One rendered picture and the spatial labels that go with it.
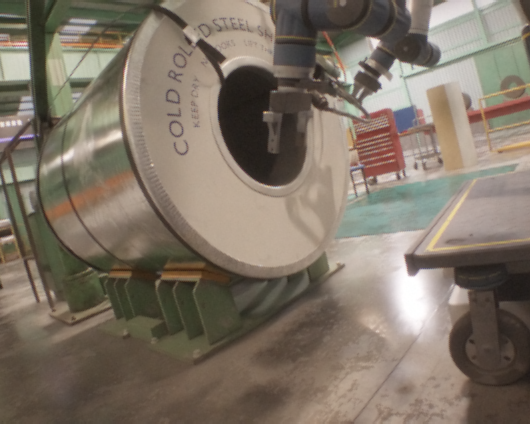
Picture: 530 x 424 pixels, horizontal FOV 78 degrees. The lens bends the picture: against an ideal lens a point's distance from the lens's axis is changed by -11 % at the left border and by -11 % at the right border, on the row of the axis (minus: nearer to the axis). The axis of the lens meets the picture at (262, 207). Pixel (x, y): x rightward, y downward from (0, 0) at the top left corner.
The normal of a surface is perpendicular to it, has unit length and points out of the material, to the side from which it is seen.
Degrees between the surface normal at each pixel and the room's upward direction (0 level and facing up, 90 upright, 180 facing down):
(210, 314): 90
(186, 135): 90
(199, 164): 90
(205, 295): 90
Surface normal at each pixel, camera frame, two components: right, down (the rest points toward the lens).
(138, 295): 0.70, -0.14
